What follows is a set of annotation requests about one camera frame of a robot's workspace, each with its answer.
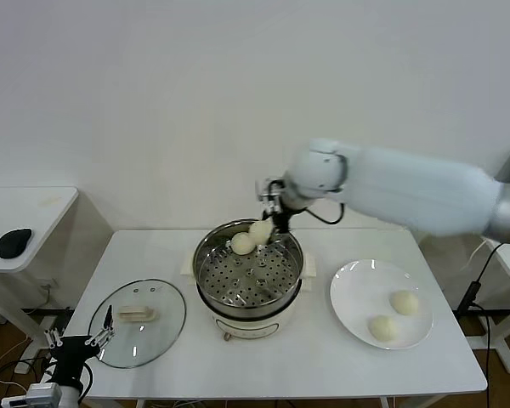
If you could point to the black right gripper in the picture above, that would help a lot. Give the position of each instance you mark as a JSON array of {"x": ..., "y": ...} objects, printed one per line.
[{"x": 285, "y": 204}]

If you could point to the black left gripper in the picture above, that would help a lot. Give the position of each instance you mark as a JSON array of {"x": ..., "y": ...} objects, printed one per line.
[{"x": 70, "y": 357}]

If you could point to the white steamed baozi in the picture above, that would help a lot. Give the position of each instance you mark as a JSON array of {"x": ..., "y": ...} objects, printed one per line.
[
  {"x": 404, "y": 302},
  {"x": 241, "y": 246},
  {"x": 260, "y": 233},
  {"x": 383, "y": 328}
]

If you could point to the round glass pot lid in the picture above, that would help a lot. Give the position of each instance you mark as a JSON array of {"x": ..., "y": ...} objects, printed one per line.
[{"x": 161, "y": 306}]

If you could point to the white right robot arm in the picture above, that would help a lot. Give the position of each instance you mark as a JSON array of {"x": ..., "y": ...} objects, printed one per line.
[{"x": 408, "y": 187}]

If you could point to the stainless steel steamer basket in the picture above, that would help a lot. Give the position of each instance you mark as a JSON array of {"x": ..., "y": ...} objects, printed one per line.
[{"x": 246, "y": 276}]

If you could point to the black computer mouse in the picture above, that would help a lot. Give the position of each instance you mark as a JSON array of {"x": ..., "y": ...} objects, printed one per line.
[{"x": 13, "y": 244}]

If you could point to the round white plate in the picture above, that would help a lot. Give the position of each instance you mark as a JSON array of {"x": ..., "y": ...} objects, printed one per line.
[{"x": 365, "y": 280}]

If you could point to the cream electric cooker pot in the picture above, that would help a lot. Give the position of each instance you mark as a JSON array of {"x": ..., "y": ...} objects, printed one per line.
[{"x": 246, "y": 325}]

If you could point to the wall power socket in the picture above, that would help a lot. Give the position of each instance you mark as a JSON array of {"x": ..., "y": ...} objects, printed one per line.
[{"x": 49, "y": 284}]

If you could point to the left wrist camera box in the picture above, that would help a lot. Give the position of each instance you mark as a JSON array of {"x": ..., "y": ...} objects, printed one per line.
[{"x": 38, "y": 395}]

